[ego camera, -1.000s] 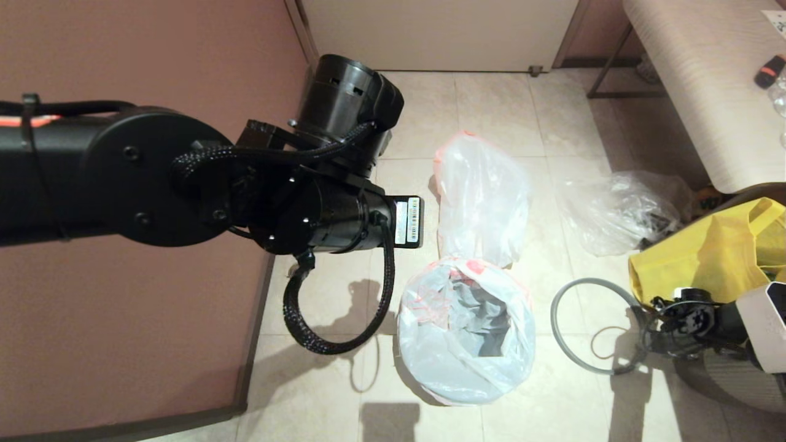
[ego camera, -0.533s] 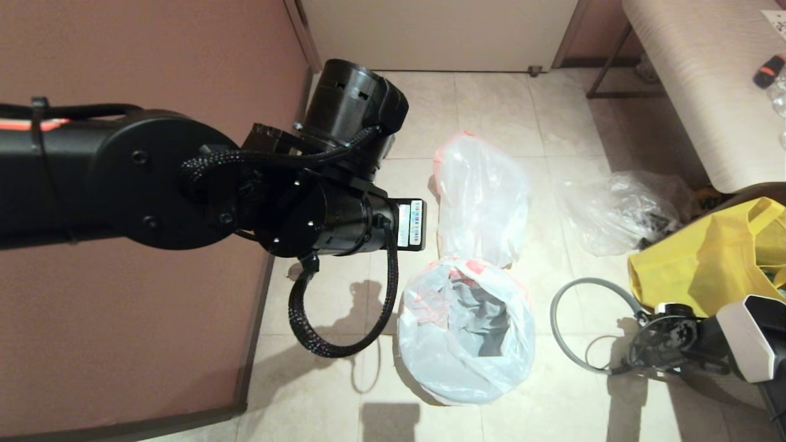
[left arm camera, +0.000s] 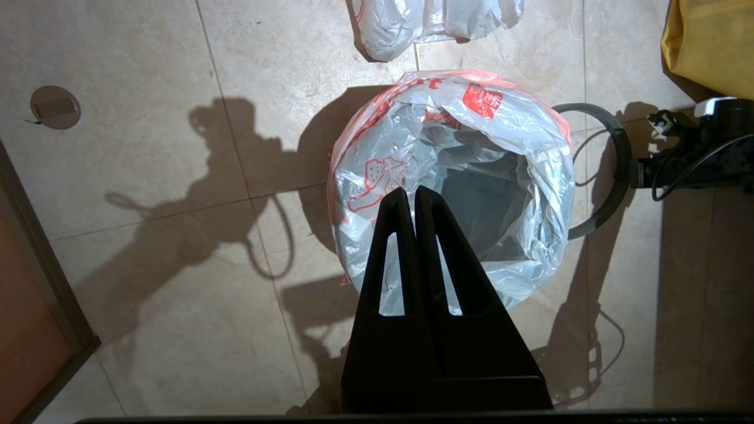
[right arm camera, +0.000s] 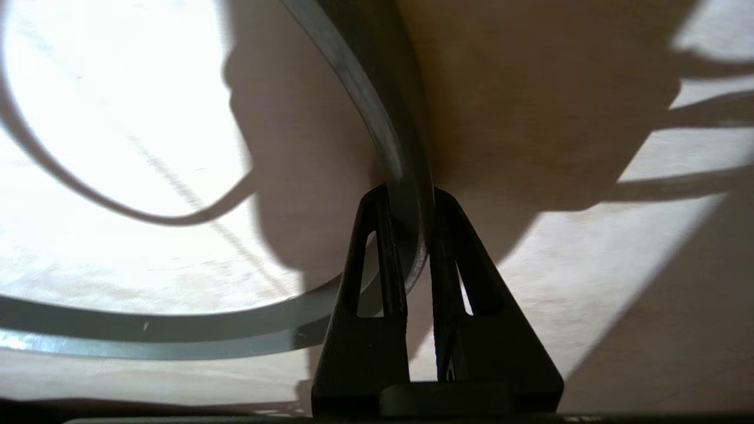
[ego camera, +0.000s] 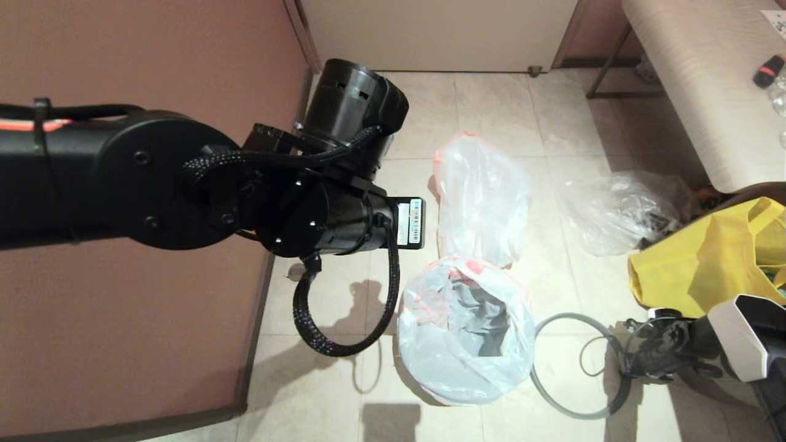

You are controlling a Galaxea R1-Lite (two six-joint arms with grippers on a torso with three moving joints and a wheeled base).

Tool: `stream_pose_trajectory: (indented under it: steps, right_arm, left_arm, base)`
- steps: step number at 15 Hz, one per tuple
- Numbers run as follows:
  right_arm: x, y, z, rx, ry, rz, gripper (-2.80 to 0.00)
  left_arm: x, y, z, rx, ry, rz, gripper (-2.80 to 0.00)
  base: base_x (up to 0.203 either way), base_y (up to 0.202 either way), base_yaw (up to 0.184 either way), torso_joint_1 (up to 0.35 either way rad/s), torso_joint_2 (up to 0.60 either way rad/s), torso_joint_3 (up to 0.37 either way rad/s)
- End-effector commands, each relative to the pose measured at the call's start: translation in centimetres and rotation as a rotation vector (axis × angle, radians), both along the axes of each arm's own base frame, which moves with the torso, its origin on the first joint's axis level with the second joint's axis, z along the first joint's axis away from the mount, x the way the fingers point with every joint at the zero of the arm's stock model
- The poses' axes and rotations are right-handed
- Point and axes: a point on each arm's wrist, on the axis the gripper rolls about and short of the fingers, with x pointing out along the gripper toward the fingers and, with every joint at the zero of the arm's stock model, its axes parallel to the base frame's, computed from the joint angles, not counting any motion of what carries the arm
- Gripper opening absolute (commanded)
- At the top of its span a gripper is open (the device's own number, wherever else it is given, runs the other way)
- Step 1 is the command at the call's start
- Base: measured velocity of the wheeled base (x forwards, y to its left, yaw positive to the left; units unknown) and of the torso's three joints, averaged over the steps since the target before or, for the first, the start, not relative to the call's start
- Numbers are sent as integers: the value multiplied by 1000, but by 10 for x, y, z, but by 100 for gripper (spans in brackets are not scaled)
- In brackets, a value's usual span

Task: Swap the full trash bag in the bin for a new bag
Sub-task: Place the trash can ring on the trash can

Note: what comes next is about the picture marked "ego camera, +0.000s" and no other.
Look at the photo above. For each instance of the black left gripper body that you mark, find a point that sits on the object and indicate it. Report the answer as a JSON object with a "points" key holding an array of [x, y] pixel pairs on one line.
{"points": [[350, 104]]}

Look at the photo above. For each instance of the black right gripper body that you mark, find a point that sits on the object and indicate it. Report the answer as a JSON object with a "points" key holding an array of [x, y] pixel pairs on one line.
{"points": [[660, 347]]}

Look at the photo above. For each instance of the white translucent plastic bag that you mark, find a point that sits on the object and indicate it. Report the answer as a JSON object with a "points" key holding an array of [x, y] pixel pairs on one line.
{"points": [[485, 196]]}

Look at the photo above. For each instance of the new red-printed plastic bag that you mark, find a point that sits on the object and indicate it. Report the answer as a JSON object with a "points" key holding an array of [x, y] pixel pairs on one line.
{"points": [[430, 344]]}

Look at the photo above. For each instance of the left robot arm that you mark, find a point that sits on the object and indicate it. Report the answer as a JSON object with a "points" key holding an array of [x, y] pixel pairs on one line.
{"points": [[123, 184]]}

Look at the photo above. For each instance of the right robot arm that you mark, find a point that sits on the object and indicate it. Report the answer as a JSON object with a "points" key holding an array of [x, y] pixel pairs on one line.
{"points": [[743, 331]]}

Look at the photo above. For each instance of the yellow fabric tote bag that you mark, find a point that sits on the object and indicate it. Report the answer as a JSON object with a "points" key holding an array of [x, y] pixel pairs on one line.
{"points": [[706, 270]]}

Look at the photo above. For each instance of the crumpled clear plastic bag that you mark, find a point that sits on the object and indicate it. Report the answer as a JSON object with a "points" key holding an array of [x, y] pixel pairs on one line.
{"points": [[614, 205]]}

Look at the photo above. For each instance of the beige ribbed round stool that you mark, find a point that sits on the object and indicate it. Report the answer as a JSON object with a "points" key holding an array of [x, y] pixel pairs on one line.
{"points": [[706, 393]]}

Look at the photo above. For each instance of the white door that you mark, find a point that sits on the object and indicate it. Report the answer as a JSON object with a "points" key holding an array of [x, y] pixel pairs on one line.
{"points": [[439, 34]]}

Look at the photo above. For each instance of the small green yellow package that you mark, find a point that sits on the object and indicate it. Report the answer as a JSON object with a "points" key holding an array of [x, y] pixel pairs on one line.
{"points": [[706, 199]]}

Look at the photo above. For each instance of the small round grey floor disc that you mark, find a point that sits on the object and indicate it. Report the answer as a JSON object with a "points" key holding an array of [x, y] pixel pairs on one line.
{"points": [[295, 274]]}

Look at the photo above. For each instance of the small metal door stop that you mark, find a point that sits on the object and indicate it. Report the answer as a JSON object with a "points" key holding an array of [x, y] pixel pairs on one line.
{"points": [[534, 71]]}

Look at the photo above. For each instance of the clear drinking glass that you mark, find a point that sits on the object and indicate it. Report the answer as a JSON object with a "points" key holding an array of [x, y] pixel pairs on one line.
{"points": [[780, 104], [783, 142]]}

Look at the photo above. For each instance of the wood-grain table top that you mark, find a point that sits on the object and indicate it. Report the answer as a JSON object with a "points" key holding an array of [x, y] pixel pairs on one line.
{"points": [[694, 80]]}

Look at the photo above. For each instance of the white printed paper sheet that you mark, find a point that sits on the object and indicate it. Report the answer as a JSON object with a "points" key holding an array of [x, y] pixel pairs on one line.
{"points": [[775, 24]]}

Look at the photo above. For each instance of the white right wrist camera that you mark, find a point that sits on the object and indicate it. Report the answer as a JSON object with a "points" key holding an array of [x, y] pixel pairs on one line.
{"points": [[663, 312]]}

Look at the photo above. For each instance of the dark metal table leg frame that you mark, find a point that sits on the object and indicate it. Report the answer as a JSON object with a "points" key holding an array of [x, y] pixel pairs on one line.
{"points": [[605, 72]]}

